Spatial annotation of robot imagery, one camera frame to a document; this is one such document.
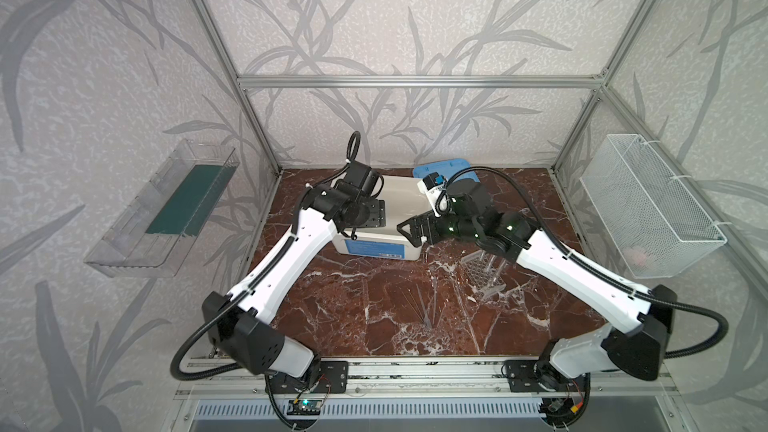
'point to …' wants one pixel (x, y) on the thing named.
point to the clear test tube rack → (484, 272)
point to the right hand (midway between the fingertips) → (411, 213)
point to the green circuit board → (304, 407)
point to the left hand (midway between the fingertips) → (375, 207)
